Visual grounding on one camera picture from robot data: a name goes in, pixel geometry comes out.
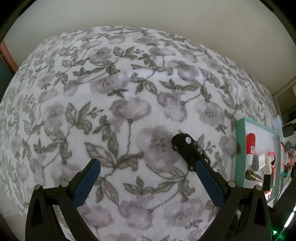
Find black power adapter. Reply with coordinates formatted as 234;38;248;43
282;123;294;138

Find cluttered colourful accessories pile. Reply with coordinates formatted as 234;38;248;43
280;141;295;188

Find black plug adapter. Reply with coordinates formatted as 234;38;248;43
262;174;273;191

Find floral grey white blanket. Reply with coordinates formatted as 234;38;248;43
1;27;275;240

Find black toy car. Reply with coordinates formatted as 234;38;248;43
171;133;210;172

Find teal white storage box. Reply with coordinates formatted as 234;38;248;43
234;118;281;203

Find red white glue bottle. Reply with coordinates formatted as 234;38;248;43
246;133;255;166

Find gold patterned harmonica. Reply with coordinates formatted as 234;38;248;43
245;169;263;183

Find white plastic clip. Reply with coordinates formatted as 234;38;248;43
262;156;272;175

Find white plug charger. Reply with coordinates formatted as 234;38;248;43
251;153;265;172

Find white translucent device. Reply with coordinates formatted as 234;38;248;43
273;115;283;130

